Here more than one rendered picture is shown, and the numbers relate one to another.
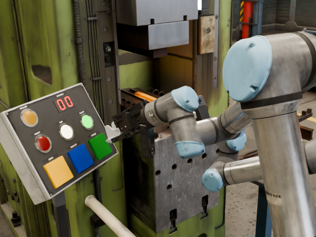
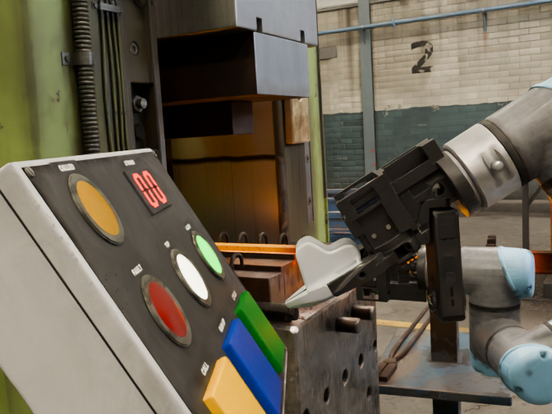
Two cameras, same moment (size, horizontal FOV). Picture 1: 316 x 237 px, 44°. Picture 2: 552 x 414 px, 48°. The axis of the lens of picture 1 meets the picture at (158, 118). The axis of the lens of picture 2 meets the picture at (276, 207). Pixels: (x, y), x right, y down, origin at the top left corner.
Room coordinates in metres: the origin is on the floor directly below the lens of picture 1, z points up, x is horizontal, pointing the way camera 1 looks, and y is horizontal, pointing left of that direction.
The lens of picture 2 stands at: (0.64, 0.47, 1.21)
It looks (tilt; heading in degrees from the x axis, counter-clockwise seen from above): 7 degrees down; 332
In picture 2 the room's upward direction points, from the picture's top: 3 degrees counter-clockwise
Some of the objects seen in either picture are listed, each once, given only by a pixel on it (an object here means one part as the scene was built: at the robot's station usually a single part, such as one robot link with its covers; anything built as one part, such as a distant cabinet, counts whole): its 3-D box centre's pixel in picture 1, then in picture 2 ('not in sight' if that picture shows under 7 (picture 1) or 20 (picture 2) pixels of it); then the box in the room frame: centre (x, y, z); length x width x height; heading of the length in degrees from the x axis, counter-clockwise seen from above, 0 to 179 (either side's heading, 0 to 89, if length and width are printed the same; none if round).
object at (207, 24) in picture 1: (206, 35); (296, 104); (1.86, -0.24, 1.27); 0.09 x 0.02 x 0.17; 125
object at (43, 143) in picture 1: (43, 143); (166, 310); (1.06, 0.34, 1.09); 0.05 x 0.03 x 0.04; 125
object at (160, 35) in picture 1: (140, 29); (181, 79); (1.74, 0.06, 1.32); 0.42 x 0.20 x 0.10; 35
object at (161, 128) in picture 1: (144, 107); (195, 272); (1.74, 0.06, 0.96); 0.42 x 0.20 x 0.09; 35
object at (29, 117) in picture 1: (29, 117); (97, 209); (1.08, 0.38, 1.16); 0.05 x 0.03 x 0.04; 125
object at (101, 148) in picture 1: (99, 146); (257, 333); (1.21, 0.20, 1.01); 0.07 x 0.05 x 0.07; 150
